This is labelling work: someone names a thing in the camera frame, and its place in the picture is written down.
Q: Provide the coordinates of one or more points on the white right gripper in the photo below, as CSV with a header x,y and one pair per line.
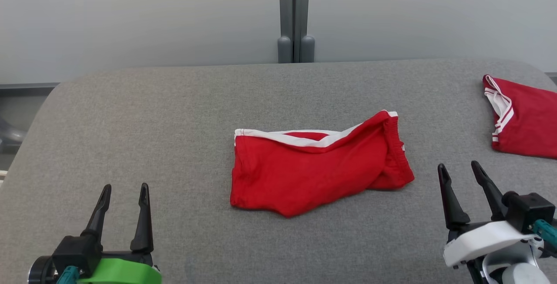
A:
x,y
483,242

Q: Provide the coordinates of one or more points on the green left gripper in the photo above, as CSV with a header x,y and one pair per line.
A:
x,y
122,273

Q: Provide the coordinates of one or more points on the red white-sleeved Bulls jersey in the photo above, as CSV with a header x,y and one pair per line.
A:
x,y
531,118

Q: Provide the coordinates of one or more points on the red Bulls shorts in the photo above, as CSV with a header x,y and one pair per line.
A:
x,y
304,175

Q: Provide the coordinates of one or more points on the grey fabric sofa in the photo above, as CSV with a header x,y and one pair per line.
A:
x,y
217,101

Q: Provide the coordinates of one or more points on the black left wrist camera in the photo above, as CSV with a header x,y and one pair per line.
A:
x,y
74,251

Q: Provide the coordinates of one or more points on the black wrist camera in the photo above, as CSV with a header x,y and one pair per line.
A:
x,y
528,210
74,251

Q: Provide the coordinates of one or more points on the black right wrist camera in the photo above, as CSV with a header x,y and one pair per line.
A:
x,y
528,210

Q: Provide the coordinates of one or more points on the grey metal frame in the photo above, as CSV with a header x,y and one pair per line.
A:
x,y
8,136

